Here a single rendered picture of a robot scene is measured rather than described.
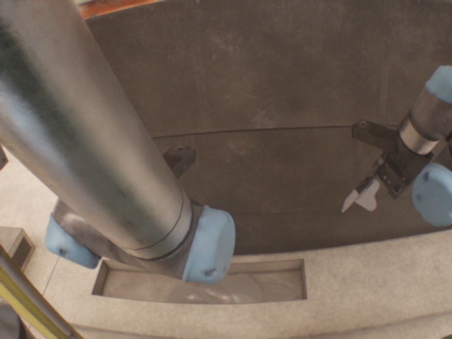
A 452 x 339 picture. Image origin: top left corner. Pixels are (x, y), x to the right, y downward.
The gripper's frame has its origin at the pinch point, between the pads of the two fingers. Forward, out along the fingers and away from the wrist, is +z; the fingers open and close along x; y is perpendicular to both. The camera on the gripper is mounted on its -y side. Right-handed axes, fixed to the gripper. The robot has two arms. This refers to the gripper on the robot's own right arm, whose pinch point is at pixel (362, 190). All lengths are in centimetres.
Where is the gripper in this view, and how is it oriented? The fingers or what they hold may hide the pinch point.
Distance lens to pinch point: 73.7
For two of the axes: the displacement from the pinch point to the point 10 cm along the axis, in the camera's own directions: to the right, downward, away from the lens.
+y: 6.1, 7.0, -3.7
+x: 7.8, -4.7, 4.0
